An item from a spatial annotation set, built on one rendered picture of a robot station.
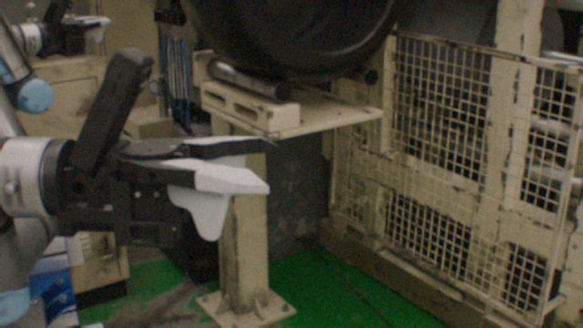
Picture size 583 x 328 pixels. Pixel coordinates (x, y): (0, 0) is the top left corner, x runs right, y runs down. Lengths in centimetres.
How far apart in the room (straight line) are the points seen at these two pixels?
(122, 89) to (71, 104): 144
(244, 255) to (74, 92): 77
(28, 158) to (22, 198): 4
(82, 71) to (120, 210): 145
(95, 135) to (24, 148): 7
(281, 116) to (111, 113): 93
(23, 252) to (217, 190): 26
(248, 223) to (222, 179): 149
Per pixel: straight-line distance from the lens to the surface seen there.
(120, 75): 50
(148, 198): 50
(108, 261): 217
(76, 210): 54
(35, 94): 129
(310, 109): 160
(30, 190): 53
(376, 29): 152
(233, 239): 193
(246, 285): 203
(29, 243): 65
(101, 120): 51
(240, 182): 44
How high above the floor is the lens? 124
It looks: 21 degrees down
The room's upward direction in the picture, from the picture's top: straight up
